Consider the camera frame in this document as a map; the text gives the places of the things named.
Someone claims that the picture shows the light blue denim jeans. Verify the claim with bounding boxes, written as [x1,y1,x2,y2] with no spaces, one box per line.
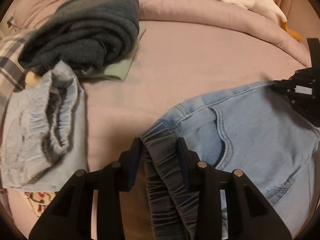
[142,82,319,239]

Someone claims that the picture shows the floral patterned cloth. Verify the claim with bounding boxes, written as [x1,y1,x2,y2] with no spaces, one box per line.
[23,192,57,217]

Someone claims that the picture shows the pink quilted duvet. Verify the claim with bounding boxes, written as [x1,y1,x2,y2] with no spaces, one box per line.
[13,0,311,67]

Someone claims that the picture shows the pink bed sheet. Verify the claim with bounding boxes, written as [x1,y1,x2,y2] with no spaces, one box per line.
[82,22,303,239]

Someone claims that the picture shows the plaid checked cloth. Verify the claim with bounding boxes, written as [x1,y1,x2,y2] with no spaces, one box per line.
[1,29,34,108]

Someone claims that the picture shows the light green folded cloth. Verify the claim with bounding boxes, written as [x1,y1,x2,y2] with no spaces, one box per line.
[86,21,146,82]

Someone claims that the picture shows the dark blue folded sweater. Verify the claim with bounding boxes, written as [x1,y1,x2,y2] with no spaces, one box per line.
[18,0,139,77]

